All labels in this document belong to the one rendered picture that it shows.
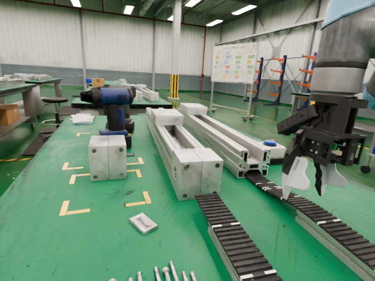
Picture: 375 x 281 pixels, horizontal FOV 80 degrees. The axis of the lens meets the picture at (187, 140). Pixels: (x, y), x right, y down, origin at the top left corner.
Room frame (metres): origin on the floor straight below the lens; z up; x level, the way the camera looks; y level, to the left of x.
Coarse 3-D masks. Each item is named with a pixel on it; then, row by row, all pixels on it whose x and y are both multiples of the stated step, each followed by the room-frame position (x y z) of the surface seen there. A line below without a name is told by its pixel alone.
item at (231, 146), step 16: (192, 128) 1.07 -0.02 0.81; (208, 128) 0.84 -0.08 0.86; (224, 128) 0.86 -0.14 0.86; (208, 144) 0.82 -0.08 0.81; (224, 144) 0.71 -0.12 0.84; (240, 144) 0.73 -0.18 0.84; (256, 144) 0.65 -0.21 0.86; (224, 160) 0.67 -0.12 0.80; (240, 160) 0.58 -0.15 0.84; (256, 160) 0.62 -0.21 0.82; (240, 176) 0.59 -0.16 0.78
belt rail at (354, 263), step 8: (296, 216) 0.40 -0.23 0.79; (304, 216) 0.38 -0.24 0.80; (304, 224) 0.37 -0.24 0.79; (312, 224) 0.36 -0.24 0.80; (312, 232) 0.35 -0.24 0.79; (320, 232) 0.34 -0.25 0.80; (320, 240) 0.34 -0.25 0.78; (328, 240) 0.33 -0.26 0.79; (328, 248) 0.32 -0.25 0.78; (336, 248) 0.31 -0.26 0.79; (344, 248) 0.30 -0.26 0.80; (336, 256) 0.30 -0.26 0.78; (344, 256) 0.29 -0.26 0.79; (352, 256) 0.28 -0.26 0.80; (352, 264) 0.28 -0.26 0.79; (360, 264) 0.27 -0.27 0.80; (360, 272) 0.27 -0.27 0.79; (368, 272) 0.26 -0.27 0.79; (368, 280) 0.25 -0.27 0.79
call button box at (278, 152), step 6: (264, 144) 0.74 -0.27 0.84; (276, 144) 0.74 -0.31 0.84; (276, 150) 0.71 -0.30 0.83; (282, 150) 0.72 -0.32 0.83; (270, 156) 0.70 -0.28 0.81; (276, 156) 0.71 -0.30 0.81; (282, 156) 0.72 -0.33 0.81; (270, 162) 0.70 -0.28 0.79; (276, 162) 0.71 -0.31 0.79; (282, 162) 0.72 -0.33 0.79
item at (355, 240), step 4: (344, 236) 0.31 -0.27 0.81; (348, 236) 0.31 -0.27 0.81; (352, 236) 0.31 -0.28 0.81; (356, 236) 0.31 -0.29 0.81; (360, 236) 0.31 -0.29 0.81; (336, 240) 0.31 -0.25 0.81; (340, 240) 0.30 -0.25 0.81; (344, 240) 0.30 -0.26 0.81; (348, 240) 0.30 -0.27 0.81; (352, 240) 0.30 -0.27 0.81; (356, 240) 0.30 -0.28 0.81; (360, 240) 0.30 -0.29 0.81; (364, 240) 0.30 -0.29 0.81; (368, 240) 0.31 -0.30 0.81; (344, 244) 0.29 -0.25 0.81; (348, 244) 0.29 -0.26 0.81; (352, 244) 0.30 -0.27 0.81; (356, 244) 0.30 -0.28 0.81
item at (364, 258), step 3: (366, 255) 0.27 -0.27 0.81; (369, 255) 0.27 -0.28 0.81; (372, 255) 0.27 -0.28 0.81; (360, 258) 0.27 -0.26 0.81; (363, 258) 0.27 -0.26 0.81; (366, 258) 0.27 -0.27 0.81; (369, 258) 0.27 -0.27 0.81; (372, 258) 0.27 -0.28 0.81; (363, 261) 0.26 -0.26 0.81; (366, 261) 0.26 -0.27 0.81; (369, 261) 0.26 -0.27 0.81; (372, 261) 0.26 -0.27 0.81; (366, 264) 0.26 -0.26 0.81; (369, 264) 0.25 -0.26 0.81; (372, 264) 0.26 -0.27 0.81; (369, 267) 0.25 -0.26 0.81; (372, 267) 0.25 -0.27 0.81
